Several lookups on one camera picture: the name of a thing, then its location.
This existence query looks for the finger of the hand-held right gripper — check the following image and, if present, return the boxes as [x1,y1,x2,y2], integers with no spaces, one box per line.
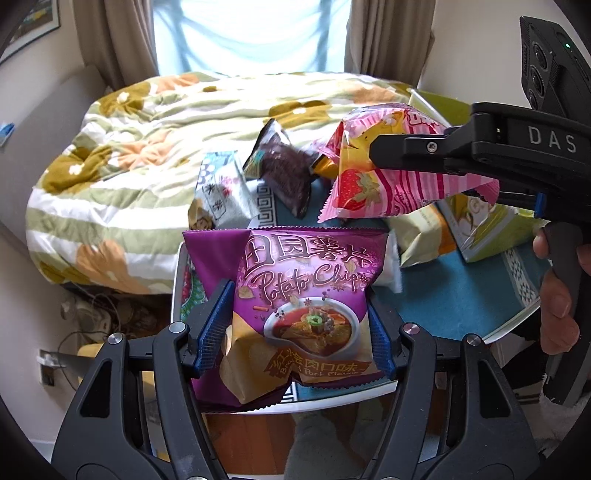
[369,124,476,178]

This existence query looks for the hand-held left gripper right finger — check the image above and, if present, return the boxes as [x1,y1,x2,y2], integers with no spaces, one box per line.
[367,293,541,480]

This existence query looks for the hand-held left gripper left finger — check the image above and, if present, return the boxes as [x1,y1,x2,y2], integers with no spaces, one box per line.
[51,279,236,480]

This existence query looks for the pink striped strawberry snack bag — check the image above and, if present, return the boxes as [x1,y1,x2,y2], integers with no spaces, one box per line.
[321,104,502,224]

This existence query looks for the purple potato chip bag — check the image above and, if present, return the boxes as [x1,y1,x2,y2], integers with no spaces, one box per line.
[182,225,391,414]

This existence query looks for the green cardboard box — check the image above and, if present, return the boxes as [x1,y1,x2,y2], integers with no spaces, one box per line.
[409,88,550,265]

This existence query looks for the person's right hand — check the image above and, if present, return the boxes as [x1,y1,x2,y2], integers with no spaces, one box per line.
[532,229,575,321]

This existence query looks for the teal patterned tablecloth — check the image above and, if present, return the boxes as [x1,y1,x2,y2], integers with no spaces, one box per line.
[178,175,543,411]

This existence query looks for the pale yellow snack bag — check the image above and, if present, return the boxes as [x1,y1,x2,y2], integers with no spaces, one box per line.
[388,203,462,268]

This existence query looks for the small orange snack packet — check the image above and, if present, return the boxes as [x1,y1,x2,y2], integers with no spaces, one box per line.
[308,138,343,182]

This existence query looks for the beige curtain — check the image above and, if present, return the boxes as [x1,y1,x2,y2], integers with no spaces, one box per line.
[71,0,160,90]
[344,0,435,88]

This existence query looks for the white teal snack packet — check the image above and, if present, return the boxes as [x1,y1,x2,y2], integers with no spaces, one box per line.
[188,152,262,232]

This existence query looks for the person's leg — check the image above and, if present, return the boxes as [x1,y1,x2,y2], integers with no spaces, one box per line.
[284,408,370,480]

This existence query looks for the white power strip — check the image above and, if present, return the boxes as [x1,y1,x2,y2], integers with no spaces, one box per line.
[60,295,116,334]

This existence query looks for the dark purple snack bag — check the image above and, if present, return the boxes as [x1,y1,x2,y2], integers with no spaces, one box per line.
[243,119,319,220]

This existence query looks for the floral striped blanket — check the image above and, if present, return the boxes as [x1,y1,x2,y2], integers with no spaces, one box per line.
[25,71,416,296]

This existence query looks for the window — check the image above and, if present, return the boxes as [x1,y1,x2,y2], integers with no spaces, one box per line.
[152,0,352,77]

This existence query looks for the wall outlet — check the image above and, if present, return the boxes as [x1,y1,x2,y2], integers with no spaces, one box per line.
[39,348,66,386]

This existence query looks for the framed wall picture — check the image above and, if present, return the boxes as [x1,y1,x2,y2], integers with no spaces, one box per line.
[0,0,62,65]

